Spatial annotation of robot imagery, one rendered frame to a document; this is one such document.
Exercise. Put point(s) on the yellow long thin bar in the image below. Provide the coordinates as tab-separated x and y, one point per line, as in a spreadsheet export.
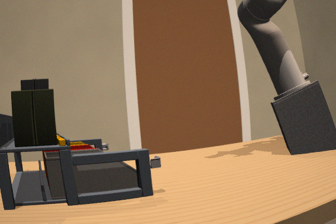
61	141

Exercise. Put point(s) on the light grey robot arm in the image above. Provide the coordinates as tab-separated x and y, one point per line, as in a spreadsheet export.
274	50

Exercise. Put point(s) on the dark grey metal shelf frame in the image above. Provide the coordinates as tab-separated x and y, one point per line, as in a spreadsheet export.
30	189

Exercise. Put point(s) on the red bin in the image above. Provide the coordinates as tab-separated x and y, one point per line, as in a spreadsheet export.
79	147

